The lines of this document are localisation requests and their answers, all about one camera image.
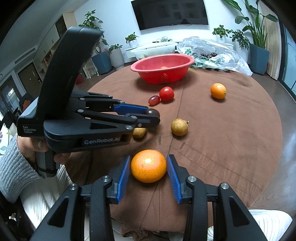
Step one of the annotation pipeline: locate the red plastic colander bowl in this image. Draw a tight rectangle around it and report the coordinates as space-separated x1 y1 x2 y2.
130 54 195 84

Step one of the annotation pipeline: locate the beige curtain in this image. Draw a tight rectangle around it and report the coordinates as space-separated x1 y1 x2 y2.
257 0 283 80

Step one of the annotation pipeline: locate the wall mounted black television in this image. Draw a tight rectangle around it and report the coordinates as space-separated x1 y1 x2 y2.
131 0 208 30

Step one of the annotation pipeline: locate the small plant on cabinet right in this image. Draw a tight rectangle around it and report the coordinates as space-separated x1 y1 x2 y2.
212 25 231 44

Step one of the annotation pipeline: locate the wall shelving cabinet unit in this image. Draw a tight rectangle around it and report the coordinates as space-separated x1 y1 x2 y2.
33 12 77 79

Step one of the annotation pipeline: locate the white tv cabinet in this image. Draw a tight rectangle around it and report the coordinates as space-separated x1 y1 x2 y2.
130 37 237 60

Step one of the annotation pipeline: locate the plant ribbed white pot left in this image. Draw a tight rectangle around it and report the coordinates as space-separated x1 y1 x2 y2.
108 44 125 70

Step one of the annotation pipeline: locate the person left hand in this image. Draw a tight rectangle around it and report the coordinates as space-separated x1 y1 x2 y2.
17 136 71 165

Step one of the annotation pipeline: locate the bushy plant white pot right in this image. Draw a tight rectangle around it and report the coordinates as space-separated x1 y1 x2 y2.
230 30 250 63

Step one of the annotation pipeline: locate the clear plastic bag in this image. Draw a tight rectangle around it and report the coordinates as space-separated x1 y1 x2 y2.
181 50 252 76

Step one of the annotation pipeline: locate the tall plant blue pot right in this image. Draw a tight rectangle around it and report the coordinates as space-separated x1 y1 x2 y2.
224 0 278 75

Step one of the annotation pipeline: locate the brown longan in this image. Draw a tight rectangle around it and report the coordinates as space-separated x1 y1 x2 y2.
132 128 147 138

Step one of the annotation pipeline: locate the white plastic vegetable basin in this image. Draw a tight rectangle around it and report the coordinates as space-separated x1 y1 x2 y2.
131 42 177 60

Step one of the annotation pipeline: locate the small plant on cabinet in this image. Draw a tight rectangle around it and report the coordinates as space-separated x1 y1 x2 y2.
125 32 138 48
212 25 231 44

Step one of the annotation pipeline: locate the small plant on cabinet left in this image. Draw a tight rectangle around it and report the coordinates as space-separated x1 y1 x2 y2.
125 32 138 48

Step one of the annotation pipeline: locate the tall tree blue pot left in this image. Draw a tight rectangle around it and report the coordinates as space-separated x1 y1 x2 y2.
78 9 112 75

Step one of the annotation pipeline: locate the smooth orange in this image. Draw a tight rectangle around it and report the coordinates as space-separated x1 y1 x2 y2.
210 83 227 99

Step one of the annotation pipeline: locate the dark cherries pile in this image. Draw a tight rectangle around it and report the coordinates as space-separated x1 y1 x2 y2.
200 53 217 58

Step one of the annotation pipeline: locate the grey knit sweater sleeve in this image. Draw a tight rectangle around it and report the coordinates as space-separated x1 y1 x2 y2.
1 135 43 203

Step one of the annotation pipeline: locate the brown table cloth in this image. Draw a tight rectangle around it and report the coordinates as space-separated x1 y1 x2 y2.
66 66 282 240

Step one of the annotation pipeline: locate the red grape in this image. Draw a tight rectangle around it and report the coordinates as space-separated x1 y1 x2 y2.
148 95 161 106
146 108 160 118

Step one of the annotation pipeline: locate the red tomato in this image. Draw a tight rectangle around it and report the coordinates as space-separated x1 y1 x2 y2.
159 86 175 102

